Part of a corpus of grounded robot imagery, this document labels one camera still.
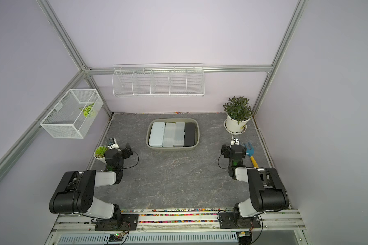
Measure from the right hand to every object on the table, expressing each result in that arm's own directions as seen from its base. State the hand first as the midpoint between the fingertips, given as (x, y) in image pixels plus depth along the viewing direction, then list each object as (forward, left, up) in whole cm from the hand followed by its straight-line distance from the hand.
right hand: (232, 143), depth 94 cm
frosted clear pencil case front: (+10, +41, -3) cm, 42 cm away
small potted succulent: (-7, +79, +3) cm, 79 cm away
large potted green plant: (+16, -4, +12) cm, 21 cm away
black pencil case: (+11, +27, -4) cm, 29 cm away
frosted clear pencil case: (+10, +34, -3) cm, 35 cm away
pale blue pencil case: (+9, +49, -3) cm, 50 cm away
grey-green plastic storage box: (+23, +39, -3) cm, 46 cm away
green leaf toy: (+8, +82, +23) cm, 86 cm away
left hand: (-2, +68, +2) cm, 68 cm away
